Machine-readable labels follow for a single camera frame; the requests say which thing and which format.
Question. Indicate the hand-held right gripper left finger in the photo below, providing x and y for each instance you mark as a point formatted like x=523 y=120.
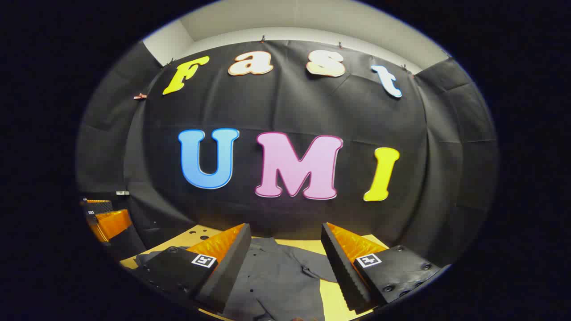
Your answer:
x=227 y=272

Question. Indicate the black backdrop cloth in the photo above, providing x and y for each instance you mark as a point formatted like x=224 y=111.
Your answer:
x=290 y=111

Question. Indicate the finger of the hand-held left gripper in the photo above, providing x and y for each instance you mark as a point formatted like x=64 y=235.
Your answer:
x=100 y=206
x=113 y=223

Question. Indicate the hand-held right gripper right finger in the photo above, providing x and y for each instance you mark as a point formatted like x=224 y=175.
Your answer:
x=343 y=272

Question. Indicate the copper metal clip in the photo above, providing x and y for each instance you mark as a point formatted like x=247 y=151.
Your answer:
x=139 y=96

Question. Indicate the grey shirt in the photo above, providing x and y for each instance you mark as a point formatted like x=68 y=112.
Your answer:
x=276 y=281

